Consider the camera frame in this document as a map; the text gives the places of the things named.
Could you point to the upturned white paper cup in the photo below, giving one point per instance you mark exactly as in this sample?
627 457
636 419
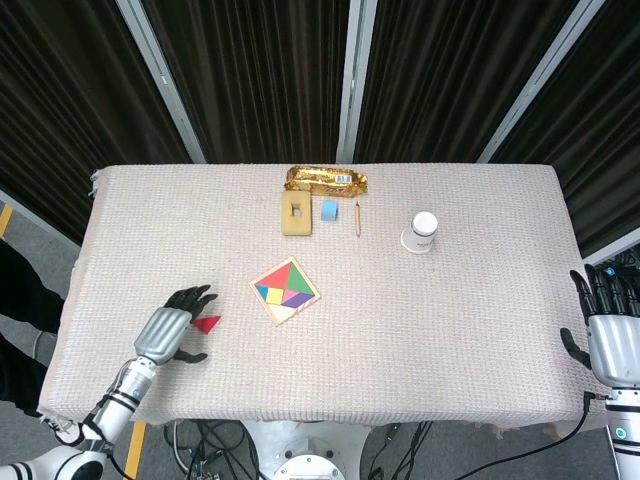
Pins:
419 235

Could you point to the dark pleated curtain panel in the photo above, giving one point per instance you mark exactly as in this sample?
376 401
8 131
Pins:
60 100
600 125
250 75
440 75

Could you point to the small pink triangle tangram piece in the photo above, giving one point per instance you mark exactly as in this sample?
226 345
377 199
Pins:
289 295

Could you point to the small blue triangle tangram piece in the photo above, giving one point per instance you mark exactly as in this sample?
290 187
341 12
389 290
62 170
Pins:
263 291

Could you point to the aluminium partition post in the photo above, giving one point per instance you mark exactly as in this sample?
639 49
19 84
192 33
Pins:
352 90
543 75
160 75

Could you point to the large green triangle tangram piece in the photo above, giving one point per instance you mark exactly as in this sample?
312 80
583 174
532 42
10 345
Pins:
297 282

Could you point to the gold foil snack packet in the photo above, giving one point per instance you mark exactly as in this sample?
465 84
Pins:
320 176

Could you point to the large red triangle tangram piece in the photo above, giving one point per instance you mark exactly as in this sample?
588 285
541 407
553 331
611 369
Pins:
277 279

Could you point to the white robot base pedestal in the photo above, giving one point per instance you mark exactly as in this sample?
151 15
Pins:
305 450

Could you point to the purple block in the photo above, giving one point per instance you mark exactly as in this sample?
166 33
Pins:
300 300

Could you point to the short wooden pencil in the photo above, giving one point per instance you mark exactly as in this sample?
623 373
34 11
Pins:
357 220

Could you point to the colourful tangram puzzle tray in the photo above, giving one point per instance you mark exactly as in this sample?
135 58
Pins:
280 314

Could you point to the person in black clothes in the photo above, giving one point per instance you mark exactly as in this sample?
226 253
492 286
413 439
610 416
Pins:
25 295

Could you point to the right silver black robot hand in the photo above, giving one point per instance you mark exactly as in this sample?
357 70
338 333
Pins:
615 345

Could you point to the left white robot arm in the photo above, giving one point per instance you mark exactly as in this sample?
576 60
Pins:
120 405

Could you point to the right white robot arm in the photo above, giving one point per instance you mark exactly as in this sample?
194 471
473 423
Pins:
625 430

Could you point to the yellow square tangram piece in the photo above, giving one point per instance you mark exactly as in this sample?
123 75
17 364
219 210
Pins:
275 296

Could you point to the light blue foam cube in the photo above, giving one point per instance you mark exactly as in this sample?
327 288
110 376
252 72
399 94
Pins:
328 210

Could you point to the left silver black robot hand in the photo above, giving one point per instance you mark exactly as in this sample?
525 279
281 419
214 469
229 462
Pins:
162 330

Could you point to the tan wooden block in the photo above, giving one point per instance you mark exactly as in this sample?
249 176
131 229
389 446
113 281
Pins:
290 225

